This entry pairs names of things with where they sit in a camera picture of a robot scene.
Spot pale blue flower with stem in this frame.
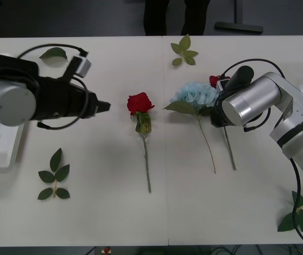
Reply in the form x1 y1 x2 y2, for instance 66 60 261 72
162 81 221 175

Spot dark green leaf twig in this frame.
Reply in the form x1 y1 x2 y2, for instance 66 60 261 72
277 189 303 233
37 147 71 201

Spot person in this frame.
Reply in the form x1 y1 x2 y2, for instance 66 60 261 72
143 0 212 37

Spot single dark green leaf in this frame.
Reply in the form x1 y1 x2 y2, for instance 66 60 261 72
39 47 69 63

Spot black stand foot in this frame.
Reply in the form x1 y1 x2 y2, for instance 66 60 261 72
214 0 264 34

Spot pale green leaf twig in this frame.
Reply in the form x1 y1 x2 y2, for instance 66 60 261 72
170 33 199 67

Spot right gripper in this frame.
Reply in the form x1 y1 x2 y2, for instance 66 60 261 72
210 89 226 129

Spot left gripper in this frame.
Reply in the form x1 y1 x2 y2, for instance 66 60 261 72
61 79 112 120

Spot red rose with green stem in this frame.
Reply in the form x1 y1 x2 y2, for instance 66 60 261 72
209 75 237 171
127 91 156 194

